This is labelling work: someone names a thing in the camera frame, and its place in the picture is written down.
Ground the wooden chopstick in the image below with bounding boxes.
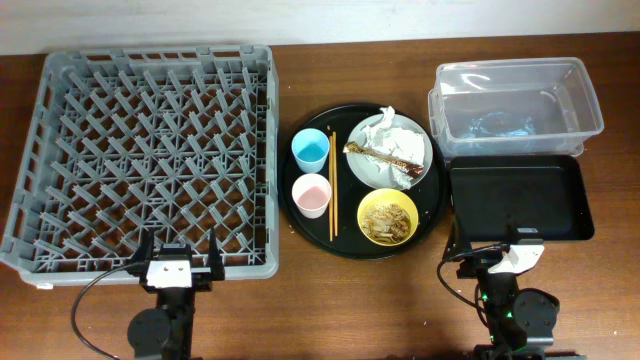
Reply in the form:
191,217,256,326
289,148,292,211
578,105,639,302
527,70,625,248
327,132,335,243
330,131,338,241

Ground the round black tray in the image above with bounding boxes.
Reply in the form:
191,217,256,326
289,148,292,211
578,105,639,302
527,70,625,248
277,103,450,260

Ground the yellow bowl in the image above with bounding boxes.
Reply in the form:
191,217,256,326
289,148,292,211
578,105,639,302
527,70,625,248
357,188,419,247

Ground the blue plastic cup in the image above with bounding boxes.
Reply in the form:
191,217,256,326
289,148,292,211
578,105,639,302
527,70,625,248
291,128,330,173

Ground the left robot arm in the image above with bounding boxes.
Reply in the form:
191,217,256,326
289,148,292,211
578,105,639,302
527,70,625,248
127,230,225,360

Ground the grey plate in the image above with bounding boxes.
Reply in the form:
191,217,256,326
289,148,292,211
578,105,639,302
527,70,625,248
345,113,434,191

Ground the black rectangular tray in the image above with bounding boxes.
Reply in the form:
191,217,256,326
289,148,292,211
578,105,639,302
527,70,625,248
450,155,595,244

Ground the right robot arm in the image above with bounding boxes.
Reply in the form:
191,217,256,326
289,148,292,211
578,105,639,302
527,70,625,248
445,239,586,360

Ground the brown coffee sachet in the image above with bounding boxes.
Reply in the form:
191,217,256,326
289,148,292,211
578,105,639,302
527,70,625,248
343,142,424,179

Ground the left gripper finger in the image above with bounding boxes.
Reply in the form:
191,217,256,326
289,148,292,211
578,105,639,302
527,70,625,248
207,229,224,270
130,230,154,263

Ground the pink plastic cup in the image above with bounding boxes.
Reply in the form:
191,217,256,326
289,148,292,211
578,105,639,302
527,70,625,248
291,173,332,219

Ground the food scraps and rice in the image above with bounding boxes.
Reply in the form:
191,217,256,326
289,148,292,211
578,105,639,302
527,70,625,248
361,203,411,246

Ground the clear plastic bin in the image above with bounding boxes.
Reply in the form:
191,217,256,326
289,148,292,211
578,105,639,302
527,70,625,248
428,57,604,159

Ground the grey dishwasher rack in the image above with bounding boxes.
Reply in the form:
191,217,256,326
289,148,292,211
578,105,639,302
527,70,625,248
1,45,279,289

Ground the white napkin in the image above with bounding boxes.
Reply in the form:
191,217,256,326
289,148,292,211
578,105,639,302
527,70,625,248
360,105,427,190

